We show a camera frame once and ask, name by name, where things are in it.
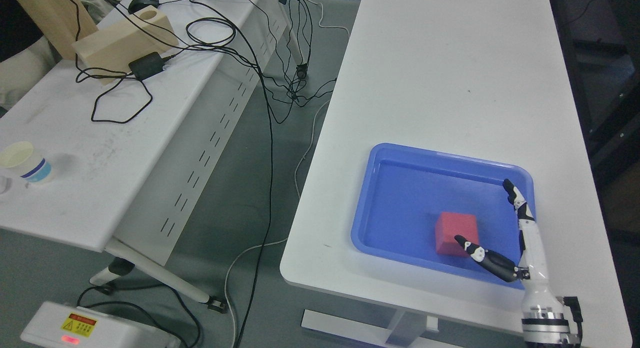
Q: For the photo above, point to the blue plastic tray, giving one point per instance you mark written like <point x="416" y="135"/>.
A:
<point x="405" y="189"/>

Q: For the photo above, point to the white height-adjustable table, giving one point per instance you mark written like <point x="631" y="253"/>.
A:
<point x="479" y="78"/>

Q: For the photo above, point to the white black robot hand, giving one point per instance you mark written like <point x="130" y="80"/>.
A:
<point x="539" y="305"/>

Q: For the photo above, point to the black metal left shelf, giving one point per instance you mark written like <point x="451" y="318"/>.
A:
<point x="600" y="43"/>

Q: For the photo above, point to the paper cup blue band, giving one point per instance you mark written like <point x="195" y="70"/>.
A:
<point x="24" y="160"/>

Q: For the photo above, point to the black computer mouse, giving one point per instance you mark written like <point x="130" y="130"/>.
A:
<point x="137" y="5"/>

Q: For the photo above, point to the black power adapter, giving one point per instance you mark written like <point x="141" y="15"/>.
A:
<point x="147" y="66"/>

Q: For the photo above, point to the white black box appliance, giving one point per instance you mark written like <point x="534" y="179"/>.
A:
<point x="64" y="326"/>

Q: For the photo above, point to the beige wooden block holder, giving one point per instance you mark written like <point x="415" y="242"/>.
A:
<point x="136" y="35"/>

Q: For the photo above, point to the white folding desk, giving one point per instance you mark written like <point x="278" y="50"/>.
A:
<point x="127" y="181"/>

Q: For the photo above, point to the pink foam block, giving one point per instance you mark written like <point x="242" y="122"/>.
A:
<point x="451" y="224"/>

